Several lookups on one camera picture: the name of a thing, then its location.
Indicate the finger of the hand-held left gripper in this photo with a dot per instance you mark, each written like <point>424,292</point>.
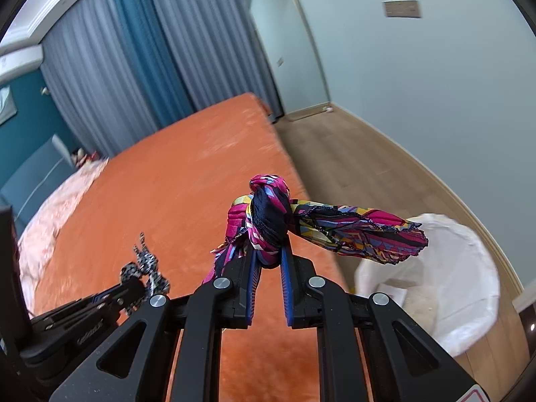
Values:
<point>117,293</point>

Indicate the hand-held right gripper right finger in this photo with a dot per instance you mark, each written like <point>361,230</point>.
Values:
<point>287,293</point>

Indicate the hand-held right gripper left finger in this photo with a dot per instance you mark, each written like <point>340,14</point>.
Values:
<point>251,293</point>

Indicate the black white patterned scrunchie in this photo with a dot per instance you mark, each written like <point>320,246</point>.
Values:
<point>146,264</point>

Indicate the colourful patterned knotted scarf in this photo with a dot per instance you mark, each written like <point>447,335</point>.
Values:
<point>268,213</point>

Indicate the bin with white bag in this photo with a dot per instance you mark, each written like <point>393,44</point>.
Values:
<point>456,268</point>

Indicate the pink satin quilt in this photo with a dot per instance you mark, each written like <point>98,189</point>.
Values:
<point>54,217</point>

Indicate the orange plush blanket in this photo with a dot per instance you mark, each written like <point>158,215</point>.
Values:
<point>188,176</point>

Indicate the small pink plush toy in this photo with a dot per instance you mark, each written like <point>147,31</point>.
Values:
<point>83,157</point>

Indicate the blue padded headboard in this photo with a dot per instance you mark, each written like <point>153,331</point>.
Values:
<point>29,176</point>

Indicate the grey curtain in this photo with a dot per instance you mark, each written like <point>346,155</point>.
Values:
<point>209,37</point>
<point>92,71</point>

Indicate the white door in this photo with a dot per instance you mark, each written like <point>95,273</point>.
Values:
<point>289,50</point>

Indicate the white air conditioner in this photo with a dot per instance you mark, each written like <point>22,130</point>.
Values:
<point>21,60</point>

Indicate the blue curtain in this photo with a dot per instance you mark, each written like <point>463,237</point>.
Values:
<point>150,42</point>

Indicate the framed wall picture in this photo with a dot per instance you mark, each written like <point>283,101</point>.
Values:
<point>6,104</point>

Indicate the wall switch panel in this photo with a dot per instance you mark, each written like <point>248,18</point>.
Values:
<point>402,9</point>

